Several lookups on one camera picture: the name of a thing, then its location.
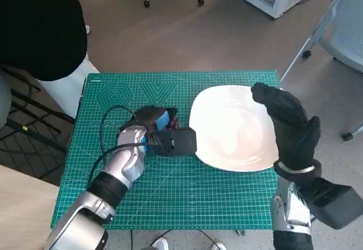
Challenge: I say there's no black metal frame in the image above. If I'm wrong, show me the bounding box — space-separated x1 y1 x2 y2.
0 65 76 177

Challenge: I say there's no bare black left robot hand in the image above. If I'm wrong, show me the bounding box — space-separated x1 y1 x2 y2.
120 105 182 134

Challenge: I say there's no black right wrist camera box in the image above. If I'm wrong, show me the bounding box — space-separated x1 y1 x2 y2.
305 176 361 230

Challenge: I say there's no green cutting mat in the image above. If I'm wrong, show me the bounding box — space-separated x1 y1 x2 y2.
50 69 282 231

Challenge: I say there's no white square plate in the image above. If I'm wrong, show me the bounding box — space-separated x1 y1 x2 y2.
188 84 280 173

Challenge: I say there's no light wooden table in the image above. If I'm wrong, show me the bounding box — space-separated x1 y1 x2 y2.
0 164 61 250

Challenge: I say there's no person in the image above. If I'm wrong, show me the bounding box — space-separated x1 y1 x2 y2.
0 0 100 120

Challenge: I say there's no purple toy grape bunch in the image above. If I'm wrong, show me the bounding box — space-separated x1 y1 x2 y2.
169 115 182 129

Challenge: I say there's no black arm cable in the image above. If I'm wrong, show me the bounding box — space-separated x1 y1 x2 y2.
89 105 148 190

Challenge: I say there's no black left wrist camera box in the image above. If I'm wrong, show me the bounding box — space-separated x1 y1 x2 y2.
147 128 197 157

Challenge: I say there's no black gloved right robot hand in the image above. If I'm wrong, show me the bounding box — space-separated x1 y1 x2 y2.
251 82 322 174

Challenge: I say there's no pale blue mesh chair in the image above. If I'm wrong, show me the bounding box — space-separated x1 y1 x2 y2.
279 0 363 142

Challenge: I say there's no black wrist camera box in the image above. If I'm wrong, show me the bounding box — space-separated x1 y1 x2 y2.
305 176 361 230
147 128 197 157

